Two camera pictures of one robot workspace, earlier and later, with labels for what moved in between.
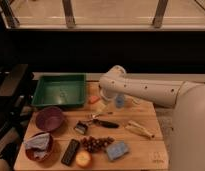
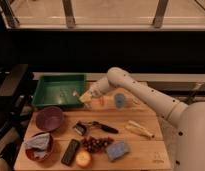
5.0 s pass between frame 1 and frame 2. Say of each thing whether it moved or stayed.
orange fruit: stayed
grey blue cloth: stayed
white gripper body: moved
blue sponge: stayed
